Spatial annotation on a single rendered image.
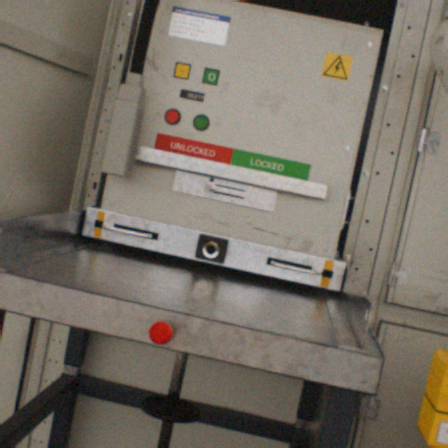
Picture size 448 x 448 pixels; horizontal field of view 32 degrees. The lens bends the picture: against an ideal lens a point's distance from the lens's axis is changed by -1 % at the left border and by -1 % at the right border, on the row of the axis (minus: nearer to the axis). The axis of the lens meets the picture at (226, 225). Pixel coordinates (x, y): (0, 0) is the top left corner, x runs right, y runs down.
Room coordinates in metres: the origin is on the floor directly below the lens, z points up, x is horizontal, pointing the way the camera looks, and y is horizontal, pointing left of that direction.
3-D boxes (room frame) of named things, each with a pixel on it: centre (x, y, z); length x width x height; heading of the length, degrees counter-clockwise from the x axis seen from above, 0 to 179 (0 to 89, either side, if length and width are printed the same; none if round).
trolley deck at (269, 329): (1.42, 0.03, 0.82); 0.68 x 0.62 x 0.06; 176
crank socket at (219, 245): (1.55, 0.02, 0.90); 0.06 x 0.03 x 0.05; 86
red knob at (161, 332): (1.06, 0.06, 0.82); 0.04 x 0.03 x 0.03; 176
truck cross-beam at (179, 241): (1.59, 0.02, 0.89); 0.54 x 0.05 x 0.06; 86
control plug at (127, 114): (1.52, 0.23, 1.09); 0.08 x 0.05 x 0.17; 176
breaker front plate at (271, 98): (1.57, 0.02, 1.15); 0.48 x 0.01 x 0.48; 86
